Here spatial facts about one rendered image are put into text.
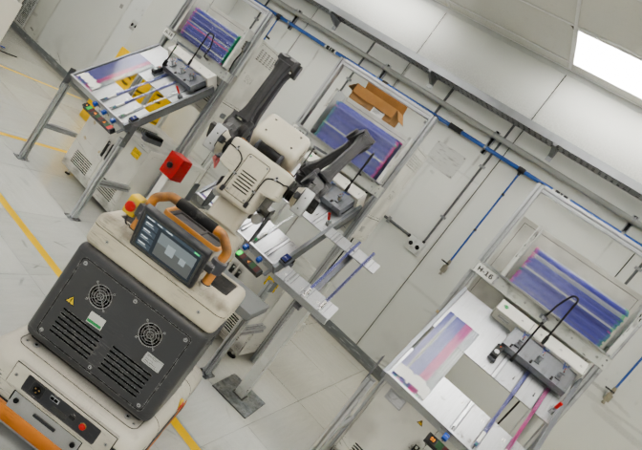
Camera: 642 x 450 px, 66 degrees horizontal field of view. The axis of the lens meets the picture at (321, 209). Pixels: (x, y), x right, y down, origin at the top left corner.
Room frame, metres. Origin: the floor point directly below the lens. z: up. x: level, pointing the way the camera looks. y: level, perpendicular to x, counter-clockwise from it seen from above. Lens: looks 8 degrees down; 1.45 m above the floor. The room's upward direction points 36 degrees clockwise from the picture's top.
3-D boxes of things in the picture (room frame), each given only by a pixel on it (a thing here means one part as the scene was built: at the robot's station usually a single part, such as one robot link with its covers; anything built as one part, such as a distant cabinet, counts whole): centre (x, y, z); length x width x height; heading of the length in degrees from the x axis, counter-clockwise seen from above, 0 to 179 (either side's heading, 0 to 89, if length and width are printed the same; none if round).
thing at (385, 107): (3.44, 0.05, 1.82); 0.68 x 0.30 x 0.20; 66
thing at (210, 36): (3.87, 1.39, 0.95); 1.35 x 0.82 x 1.90; 156
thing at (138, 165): (3.68, 1.46, 0.66); 1.01 x 0.73 x 1.31; 156
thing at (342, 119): (3.12, 0.07, 1.52); 0.51 x 0.13 x 0.27; 66
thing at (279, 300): (3.26, 0.07, 0.31); 0.70 x 0.65 x 0.62; 66
